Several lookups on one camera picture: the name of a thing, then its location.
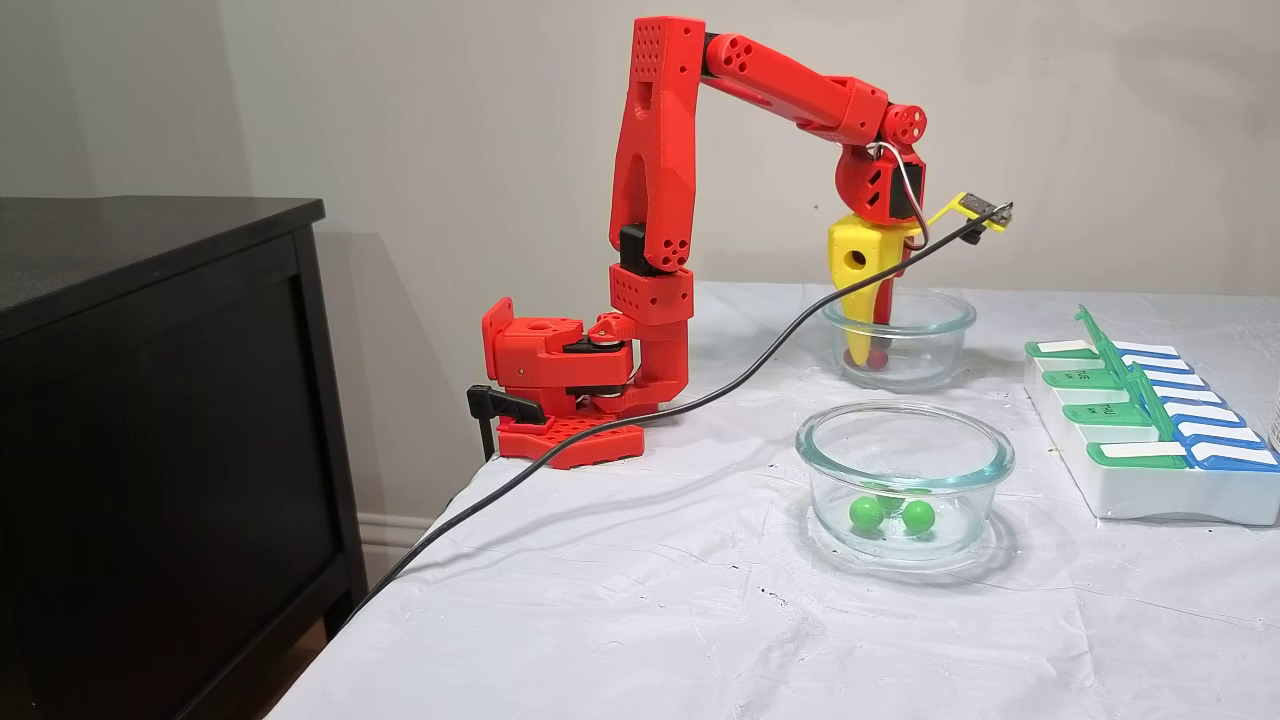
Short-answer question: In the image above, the weekly pill organizer box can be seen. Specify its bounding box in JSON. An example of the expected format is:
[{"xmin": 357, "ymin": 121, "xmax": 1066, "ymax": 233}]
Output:
[{"xmin": 1023, "ymin": 305, "xmax": 1280, "ymax": 526}]

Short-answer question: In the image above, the glass bowl for red balls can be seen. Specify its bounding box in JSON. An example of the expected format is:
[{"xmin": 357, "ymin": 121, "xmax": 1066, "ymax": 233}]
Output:
[{"xmin": 823, "ymin": 288, "xmax": 979, "ymax": 393}]

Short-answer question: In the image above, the glass bowl for green balls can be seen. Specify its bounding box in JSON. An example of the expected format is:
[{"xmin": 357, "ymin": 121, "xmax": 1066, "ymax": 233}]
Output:
[{"xmin": 795, "ymin": 400, "xmax": 1017, "ymax": 563}]

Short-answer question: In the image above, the black table clamp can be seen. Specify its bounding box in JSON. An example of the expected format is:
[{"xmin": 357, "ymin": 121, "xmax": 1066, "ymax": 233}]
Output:
[{"xmin": 466, "ymin": 384, "xmax": 547, "ymax": 463}]

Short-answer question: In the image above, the white tablecloth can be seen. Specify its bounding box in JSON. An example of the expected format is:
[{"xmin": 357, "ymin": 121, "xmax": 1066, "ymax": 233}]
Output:
[{"xmin": 268, "ymin": 282, "xmax": 1280, "ymax": 720}]

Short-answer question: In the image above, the black wooden cabinet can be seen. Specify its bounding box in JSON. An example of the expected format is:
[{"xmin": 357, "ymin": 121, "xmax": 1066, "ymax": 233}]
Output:
[{"xmin": 0, "ymin": 196, "xmax": 369, "ymax": 720}]

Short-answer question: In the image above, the thin servo wire bundle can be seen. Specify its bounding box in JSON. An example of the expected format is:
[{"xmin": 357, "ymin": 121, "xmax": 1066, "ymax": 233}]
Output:
[{"xmin": 865, "ymin": 140, "xmax": 931, "ymax": 251}]

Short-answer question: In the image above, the thick black camera cable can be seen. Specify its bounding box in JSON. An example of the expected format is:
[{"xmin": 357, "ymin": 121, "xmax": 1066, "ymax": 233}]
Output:
[{"xmin": 343, "ymin": 203, "xmax": 1013, "ymax": 629}]

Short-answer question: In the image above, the white wall baseboard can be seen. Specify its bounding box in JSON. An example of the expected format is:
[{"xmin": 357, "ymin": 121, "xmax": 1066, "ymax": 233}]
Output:
[{"xmin": 358, "ymin": 512, "xmax": 446, "ymax": 591}]

